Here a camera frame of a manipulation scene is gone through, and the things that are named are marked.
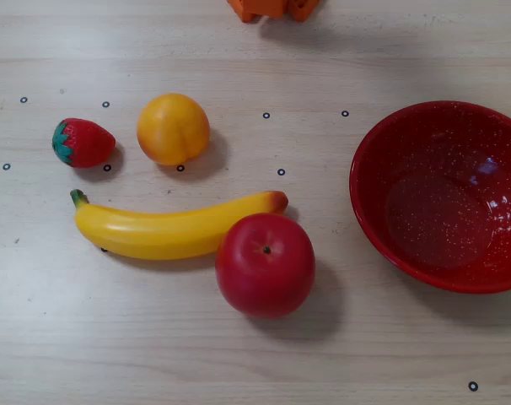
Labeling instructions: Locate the orange toy peach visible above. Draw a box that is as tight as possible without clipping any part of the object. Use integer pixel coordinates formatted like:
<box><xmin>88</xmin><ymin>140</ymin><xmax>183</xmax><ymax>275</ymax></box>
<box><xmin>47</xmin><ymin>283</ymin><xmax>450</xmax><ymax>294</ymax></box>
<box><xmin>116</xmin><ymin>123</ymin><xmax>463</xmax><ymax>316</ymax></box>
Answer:
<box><xmin>136</xmin><ymin>93</ymin><xmax>211</xmax><ymax>166</ymax></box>

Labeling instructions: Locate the red speckled enamel bowl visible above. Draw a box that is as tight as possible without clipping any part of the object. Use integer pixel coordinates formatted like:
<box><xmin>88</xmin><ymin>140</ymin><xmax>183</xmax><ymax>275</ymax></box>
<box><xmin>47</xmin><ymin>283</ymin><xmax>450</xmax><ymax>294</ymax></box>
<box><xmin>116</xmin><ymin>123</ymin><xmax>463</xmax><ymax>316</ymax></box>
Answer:
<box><xmin>349</xmin><ymin>100</ymin><xmax>511</xmax><ymax>294</ymax></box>

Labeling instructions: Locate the red toy apple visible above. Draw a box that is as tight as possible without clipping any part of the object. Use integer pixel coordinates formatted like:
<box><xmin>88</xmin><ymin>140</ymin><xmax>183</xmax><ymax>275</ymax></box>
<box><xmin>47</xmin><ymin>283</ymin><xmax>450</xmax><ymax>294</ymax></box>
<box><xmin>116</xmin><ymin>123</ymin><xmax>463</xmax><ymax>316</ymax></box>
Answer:
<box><xmin>215</xmin><ymin>213</ymin><xmax>316</xmax><ymax>320</ymax></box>

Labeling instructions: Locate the yellow toy banana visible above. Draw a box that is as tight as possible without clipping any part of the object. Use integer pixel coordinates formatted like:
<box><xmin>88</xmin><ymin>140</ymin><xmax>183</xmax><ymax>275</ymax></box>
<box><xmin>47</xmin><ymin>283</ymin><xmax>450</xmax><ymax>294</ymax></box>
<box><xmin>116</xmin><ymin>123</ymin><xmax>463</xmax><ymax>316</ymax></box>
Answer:
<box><xmin>69</xmin><ymin>189</ymin><xmax>290</xmax><ymax>261</ymax></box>

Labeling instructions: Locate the red toy strawberry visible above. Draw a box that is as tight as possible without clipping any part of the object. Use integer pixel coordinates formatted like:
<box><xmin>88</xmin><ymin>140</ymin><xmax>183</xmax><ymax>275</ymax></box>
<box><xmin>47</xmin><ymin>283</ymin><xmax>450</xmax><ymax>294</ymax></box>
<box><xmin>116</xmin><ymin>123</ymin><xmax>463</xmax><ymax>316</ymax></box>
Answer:
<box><xmin>51</xmin><ymin>117</ymin><xmax>117</xmax><ymax>170</ymax></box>

